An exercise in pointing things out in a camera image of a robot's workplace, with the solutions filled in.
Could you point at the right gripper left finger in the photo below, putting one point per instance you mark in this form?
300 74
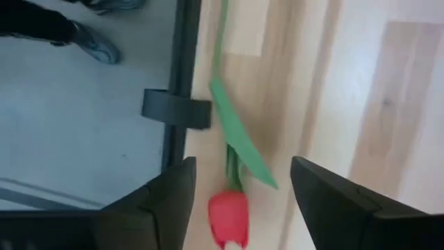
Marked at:
138 225

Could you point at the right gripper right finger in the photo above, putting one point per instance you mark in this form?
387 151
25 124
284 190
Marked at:
347 218

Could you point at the red artificial tulip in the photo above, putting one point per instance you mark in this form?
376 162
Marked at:
229 215

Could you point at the black table edge clamp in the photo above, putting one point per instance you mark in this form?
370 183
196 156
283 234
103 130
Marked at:
173 109

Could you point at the person's shoe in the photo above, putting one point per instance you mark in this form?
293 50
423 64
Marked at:
97 45

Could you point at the person's leg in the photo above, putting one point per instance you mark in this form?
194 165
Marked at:
31 24

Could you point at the black aluminium table frame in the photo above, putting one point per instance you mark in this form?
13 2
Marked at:
182 52

